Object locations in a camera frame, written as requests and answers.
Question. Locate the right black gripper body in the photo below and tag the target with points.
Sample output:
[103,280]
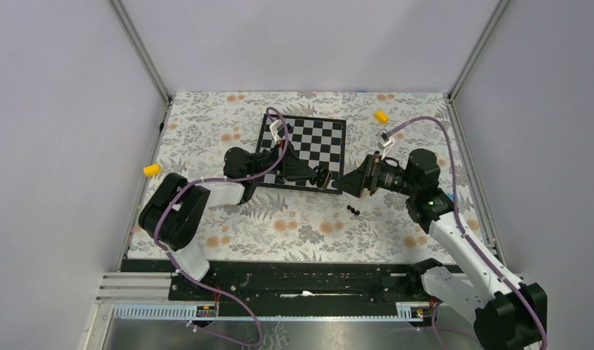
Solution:
[371,169]

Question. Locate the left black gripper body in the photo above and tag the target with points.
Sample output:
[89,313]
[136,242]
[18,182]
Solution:
[282,168]

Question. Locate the black earbud pair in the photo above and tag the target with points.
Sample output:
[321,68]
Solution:
[353,210]

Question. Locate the black earbud charging case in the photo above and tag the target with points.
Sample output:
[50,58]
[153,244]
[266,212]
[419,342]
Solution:
[322,177]

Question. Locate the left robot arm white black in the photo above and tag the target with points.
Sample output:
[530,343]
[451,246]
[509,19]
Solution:
[173,214]

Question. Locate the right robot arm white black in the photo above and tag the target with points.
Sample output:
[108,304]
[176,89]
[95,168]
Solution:
[505,312]

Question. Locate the black white checkerboard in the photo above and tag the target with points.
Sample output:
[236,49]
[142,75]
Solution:
[318,142]

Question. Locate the floral patterned table mat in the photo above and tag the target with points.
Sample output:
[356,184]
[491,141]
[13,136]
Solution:
[293,225]

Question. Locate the yellow block right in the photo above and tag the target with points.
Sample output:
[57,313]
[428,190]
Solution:
[381,117]

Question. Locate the yellow block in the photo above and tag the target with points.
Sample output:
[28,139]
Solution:
[152,170]
[381,117]

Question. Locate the yellow block left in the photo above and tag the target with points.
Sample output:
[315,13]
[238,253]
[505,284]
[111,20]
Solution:
[152,170]

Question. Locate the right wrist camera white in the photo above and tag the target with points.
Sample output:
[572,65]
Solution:
[385,143]

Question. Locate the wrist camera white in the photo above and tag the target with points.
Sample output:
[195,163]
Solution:
[385,143]
[279,130]

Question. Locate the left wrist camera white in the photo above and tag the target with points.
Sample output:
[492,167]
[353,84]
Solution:
[279,130]

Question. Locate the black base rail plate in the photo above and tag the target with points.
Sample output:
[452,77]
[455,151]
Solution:
[297,289]

